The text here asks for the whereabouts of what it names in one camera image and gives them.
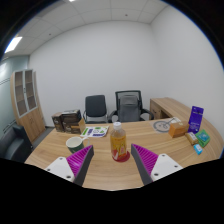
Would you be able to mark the green and white mug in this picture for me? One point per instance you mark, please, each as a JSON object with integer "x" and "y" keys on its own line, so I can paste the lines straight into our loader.
{"x": 75, "y": 144}

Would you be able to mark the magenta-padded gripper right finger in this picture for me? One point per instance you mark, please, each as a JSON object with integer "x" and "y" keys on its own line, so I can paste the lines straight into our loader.
{"x": 156, "y": 166}

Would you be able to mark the small blue box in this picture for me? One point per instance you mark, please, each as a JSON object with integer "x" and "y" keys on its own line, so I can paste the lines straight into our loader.
{"x": 198, "y": 149}

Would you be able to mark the black box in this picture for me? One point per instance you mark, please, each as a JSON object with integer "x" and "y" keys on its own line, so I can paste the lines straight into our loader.
{"x": 71, "y": 115}

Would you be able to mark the orange cardboard box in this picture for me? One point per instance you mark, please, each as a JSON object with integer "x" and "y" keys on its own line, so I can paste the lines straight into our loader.
{"x": 178, "y": 129}

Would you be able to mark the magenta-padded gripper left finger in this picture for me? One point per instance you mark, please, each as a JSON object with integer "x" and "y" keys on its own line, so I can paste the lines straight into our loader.
{"x": 66, "y": 168}

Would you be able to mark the rectangular ceiling light panel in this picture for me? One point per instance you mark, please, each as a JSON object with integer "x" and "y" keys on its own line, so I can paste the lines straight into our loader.
{"x": 13, "y": 44}
{"x": 71, "y": 0}

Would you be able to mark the green flat box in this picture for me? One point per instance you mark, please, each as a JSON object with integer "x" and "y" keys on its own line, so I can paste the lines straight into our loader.
{"x": 203, "y": 138}

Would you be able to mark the black sofa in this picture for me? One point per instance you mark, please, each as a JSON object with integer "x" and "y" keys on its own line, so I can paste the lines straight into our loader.
{"x": 11, "y": 143}

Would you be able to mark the brown cardboard box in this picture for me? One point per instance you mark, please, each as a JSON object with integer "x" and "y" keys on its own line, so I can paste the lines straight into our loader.
{"x": 75, "y": 128}

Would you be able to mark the black padded office chair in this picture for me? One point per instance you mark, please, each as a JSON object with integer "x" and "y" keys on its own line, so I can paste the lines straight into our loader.
{"x": 95, "y": 107}

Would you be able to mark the wooden side desk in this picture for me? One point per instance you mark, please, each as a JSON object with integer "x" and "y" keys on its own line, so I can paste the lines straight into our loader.
{"x": 163, "y": 108}

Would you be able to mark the purple standing pouch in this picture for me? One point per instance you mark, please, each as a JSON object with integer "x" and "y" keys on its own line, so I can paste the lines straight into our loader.
{"x": 195, "y": 119}

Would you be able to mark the grey mesh office chair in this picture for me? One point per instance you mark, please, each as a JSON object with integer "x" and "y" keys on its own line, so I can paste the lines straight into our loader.
{"x": 129, "y": 106}

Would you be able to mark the wooden glass-door cabinet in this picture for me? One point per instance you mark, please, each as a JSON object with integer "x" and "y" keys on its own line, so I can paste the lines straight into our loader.
{"x": 29, "y": 103}

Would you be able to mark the yellow drink bottle white cap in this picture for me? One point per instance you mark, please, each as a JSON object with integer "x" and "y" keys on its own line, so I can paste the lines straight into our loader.
{"x": 118, "y": 141}

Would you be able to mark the small tan box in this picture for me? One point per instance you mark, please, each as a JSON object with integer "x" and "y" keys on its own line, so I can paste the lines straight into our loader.
{"x": 191, "y": 138}

